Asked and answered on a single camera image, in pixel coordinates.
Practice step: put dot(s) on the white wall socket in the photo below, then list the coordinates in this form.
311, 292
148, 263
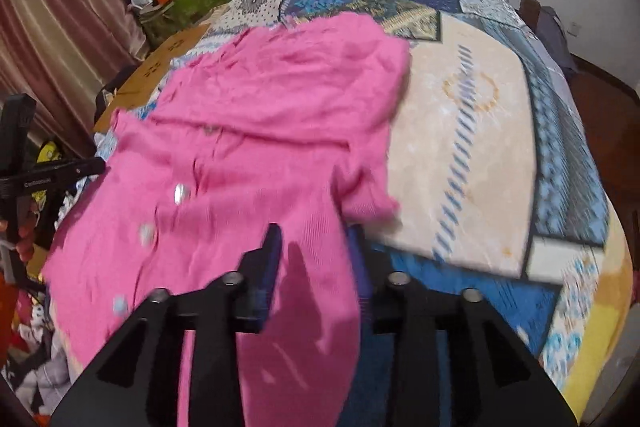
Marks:
575, 29

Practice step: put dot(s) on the pink buttoned cardigan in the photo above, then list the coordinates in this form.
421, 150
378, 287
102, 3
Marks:
250, 132

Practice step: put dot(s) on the striped brown curtain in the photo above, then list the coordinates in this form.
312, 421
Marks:
50, 7

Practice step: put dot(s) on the person's left hand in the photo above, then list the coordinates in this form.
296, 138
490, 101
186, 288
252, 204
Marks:
23, 248

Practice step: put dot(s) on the pile of mixed clothes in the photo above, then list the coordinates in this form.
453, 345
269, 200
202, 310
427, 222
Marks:
30, 347

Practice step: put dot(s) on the dark purple cloth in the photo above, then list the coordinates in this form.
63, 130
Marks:
552, 34

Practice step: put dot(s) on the dark wooden furniture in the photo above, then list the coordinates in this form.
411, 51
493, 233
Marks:
605, 107

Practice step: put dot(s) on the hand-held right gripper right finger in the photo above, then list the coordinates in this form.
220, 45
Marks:
364, 287

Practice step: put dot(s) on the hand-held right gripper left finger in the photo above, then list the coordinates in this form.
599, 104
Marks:
272, 267

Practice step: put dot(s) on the green patterned bag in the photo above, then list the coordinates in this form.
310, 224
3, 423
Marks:
175, 17

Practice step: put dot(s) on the yellow toy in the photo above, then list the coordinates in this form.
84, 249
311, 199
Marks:
48, 153

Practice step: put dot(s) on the brown cardboard box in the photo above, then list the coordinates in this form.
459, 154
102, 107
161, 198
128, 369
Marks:
150, 72

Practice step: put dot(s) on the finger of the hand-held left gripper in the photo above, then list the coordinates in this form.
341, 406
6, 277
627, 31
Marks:
80, 168

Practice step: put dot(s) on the blue patchwork blanket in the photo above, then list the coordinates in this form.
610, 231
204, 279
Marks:
475, 132

